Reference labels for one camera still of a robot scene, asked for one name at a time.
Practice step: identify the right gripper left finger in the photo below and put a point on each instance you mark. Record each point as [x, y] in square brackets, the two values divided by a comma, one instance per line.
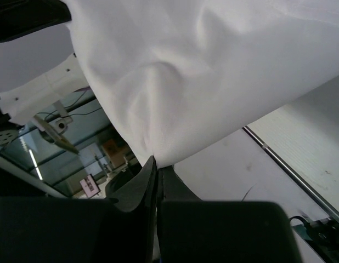
[115, 229]

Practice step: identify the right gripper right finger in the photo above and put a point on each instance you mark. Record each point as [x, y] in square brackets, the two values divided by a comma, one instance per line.
[193, 230]

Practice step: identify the white t-shirt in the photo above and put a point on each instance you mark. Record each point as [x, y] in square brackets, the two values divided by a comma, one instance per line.
[174, 77]

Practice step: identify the background computer monitor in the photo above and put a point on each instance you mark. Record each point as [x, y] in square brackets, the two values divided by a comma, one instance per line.
[89, 186]

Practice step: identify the overhead camera on mount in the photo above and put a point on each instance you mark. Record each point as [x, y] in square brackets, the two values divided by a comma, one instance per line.
[55, 128]

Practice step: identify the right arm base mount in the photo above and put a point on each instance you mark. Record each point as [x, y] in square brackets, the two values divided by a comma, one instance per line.
[321, 235]

